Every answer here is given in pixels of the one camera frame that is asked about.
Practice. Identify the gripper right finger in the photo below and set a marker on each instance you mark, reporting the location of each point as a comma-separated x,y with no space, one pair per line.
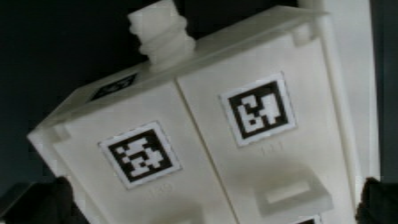
376,208

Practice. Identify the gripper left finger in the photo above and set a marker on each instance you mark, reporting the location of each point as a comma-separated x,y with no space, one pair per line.
37,203

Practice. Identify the white door panel with handle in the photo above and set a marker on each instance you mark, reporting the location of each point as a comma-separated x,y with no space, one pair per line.
138,162

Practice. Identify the white cabinet body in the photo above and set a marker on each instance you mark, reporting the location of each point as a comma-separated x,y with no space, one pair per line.
325,20

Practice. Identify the small white panel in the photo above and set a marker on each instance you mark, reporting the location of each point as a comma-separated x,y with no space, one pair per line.
259,100

